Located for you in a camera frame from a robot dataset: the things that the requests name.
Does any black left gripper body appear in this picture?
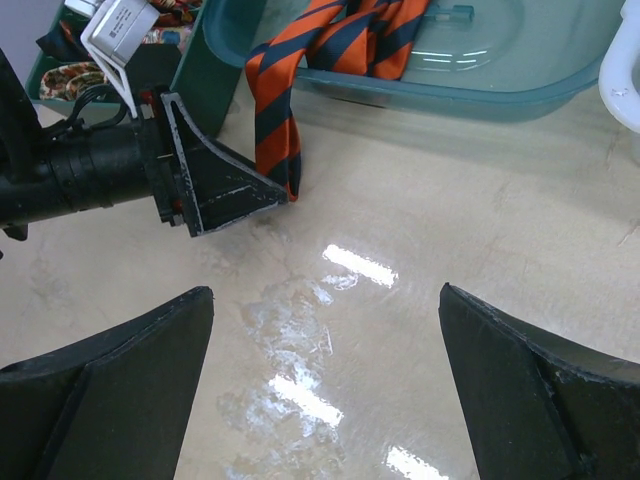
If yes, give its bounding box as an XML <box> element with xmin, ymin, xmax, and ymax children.
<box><xmin>130</xmin><ymin>44</ymin><xmax>184</xmax><ymax>227</ymax></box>

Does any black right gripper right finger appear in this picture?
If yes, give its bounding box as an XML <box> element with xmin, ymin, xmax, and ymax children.
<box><xmin>438</xmin><ymin>284</ymin><xmax>639</xmax><ymax>479</ymax></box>

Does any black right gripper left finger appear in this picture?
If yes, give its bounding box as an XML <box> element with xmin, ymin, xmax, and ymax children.
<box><xmin>1</xmin><ymin>286</ymin><xmax>214</xmax><ymax>479</ymax></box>

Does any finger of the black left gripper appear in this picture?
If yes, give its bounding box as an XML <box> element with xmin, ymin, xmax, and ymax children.
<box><xmin>160</xmin><ymin>92</ymin><xmax>289</xmax><ymax>237</ymax></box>

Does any orange navy striped tie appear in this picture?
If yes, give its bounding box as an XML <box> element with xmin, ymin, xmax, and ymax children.
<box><xmin>245</xmin><ymin>0</ymin><xmax>430</xmax><ymax>201</ymax></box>

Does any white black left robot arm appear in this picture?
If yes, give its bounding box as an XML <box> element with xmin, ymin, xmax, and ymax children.
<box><xmin>1</xmin><ymin>58</ymin><xmax>289</xmax><ymax>241</ymax></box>

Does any rolled dark patterned tie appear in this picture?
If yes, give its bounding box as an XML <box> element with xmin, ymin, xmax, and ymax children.
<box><xmin>148</xmin><ymin>0</ymin><xmax>203</xmax><ymax>27</ymax></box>

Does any green compartment organizer box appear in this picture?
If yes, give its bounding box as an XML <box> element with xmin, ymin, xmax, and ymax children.
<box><xmin>26</xmin><ymin>1</ymin><xmax>241</xmax><ymax>136</ymax></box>

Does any rolled floral tie front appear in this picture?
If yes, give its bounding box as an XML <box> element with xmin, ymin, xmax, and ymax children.
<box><xmin>39</xmin><ymin>62</ymin><xmax>107</xmax><ymax>101</ymax></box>

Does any teal translucent plastic tub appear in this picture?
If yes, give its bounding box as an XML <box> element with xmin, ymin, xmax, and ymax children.
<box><xmin>202</xmin><ymin>0</ymin><xmax>626</xmax><ymax>123</ymax></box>

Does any white perforated plastic basket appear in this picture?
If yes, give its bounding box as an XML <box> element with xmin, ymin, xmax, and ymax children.
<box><xmin>598</xmin><ymin>0</ymin><xmax>639</xmax><ymax>133</ymax></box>

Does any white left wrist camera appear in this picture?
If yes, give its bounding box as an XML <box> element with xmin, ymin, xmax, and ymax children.
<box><xmin>63</xmin><ymin>0</ymin><xmax>160</xmax><ymax>119</ymax></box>

